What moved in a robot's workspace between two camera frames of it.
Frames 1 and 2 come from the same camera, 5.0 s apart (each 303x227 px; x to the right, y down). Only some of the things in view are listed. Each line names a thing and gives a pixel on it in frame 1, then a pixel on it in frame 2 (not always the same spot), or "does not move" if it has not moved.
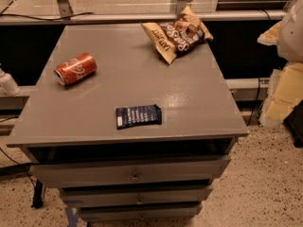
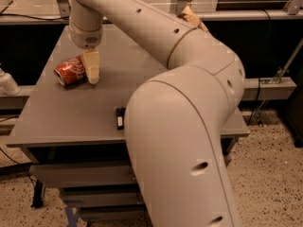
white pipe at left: (8, 85) does not move
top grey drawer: (48, 175) does not move
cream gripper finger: (285, 95) → (92, 64)
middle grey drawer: (135, 196) does not move
